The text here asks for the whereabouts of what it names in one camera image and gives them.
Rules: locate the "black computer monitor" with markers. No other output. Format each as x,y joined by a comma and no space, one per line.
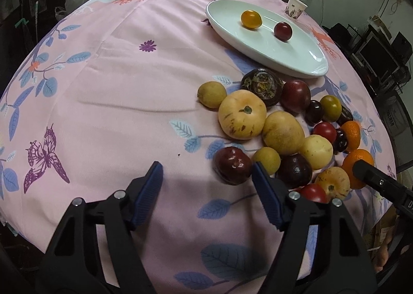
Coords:
379,54

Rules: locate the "large dark red plum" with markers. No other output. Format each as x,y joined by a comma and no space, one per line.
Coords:
295,94

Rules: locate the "large red tomato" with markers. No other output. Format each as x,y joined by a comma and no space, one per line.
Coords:
314,192

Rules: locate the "small tan longan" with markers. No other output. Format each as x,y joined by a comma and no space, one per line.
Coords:
267,158
212,95

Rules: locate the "yellow oval fruit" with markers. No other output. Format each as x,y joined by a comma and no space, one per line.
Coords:
282,132

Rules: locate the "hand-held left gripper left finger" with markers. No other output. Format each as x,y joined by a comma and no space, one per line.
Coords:
149,190

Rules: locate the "small yellow apple fruit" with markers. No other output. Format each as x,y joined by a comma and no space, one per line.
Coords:
332,181

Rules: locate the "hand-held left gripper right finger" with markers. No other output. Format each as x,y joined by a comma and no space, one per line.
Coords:
267,194

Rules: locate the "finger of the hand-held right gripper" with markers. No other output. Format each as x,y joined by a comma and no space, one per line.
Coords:
371,175

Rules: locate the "dark brown date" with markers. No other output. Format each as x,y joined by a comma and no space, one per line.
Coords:
347,116

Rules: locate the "black speaker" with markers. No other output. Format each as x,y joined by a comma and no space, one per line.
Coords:
401,45

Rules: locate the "white oval plate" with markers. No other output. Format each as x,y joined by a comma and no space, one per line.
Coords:
232,23

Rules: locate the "small dark red plum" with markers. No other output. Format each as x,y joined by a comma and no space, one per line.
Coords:
283,31

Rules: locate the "heart-shaped dark red plum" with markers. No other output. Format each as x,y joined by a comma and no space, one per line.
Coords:
232,165

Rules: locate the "pale speckled yellow fruit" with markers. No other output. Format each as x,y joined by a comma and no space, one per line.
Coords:
316,151

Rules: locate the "black mesh office chair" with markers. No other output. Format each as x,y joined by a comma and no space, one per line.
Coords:
398,120

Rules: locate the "floral paper cup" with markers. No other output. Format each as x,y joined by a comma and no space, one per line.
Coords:
295,8

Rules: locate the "green-yellow small citrus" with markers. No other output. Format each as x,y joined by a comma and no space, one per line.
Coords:
330,108

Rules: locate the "large pale yellow pear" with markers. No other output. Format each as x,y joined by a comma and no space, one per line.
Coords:
242,114

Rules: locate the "small red cherry tomato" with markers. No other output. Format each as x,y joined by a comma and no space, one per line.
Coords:
325,131

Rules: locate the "yellow-orange cherry tomato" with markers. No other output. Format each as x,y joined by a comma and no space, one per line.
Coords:
251,19

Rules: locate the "pink floral tablecloth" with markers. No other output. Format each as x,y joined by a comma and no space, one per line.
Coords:
113,87

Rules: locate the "dark brown water chestnut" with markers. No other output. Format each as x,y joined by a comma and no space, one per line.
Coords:
262,86

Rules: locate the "orange mandarin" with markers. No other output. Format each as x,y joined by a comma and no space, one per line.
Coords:
351,165
353,134

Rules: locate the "dark purple plum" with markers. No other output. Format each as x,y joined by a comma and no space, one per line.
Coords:
295,170

